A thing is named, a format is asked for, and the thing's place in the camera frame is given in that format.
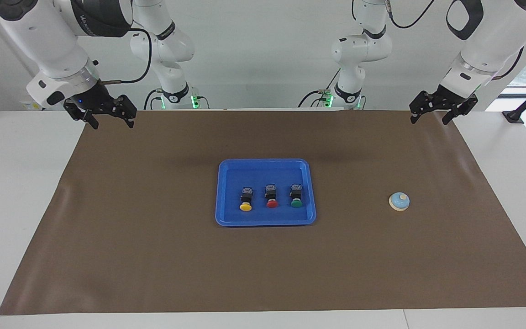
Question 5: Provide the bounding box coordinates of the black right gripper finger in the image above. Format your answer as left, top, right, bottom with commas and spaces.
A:
116, 94, 137, 129
63, 99, 100, 130

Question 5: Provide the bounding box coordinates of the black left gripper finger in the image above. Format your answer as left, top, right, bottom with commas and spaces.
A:
409, 90, 437, 125
442, 96, 479, 125

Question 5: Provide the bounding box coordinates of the light blue desk bell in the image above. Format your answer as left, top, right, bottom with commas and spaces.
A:
389, 191, 410, 212

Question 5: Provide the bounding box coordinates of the yellow mushroom push button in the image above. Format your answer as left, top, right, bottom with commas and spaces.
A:
239, 186, 253, 212

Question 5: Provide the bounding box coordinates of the green mushroom push button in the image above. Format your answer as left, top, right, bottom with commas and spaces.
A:
289, 183, 304, 209

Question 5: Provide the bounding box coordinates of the red mushroom push button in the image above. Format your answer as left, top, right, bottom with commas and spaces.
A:
265, 184, 279, 209

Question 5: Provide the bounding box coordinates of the blue plastic tray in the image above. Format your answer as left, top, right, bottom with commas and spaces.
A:
215, 159, 317, 227

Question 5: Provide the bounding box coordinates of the brown table mat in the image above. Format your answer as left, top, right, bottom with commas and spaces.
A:
0, 109, 526, 316

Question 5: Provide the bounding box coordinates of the black base cable bundle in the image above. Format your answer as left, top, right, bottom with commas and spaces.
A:
297, 69, 342, 109
143, 88, 163, 111

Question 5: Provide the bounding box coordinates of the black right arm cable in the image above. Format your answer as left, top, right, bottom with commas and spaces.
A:
101, 28, 153, 85

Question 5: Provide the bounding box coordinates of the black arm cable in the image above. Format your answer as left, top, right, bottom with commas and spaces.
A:
101, 28, 153, 85
384, 0, 525, 79

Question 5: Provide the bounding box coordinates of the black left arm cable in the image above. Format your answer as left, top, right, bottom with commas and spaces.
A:
384, 0, 525, 79

